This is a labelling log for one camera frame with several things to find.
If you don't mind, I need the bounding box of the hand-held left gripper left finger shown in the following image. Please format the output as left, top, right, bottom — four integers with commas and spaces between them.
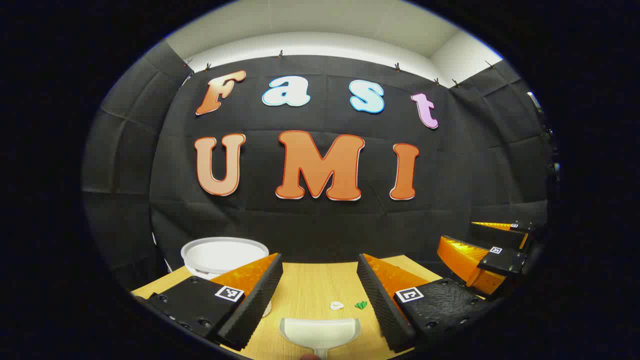
134, 252, 284, 351

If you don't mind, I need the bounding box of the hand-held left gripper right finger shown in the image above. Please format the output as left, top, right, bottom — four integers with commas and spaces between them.
356, 253, 501, 353

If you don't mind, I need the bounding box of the white plastic dustpan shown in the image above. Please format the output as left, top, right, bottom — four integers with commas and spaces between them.
278, 317, 362, 360

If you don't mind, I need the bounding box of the wooden desktop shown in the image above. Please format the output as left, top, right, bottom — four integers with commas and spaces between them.
131, 255, 446, 360

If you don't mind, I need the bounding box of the white ribbed garbage bin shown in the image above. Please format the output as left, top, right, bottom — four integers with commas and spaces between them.
181, 237, 270, 281

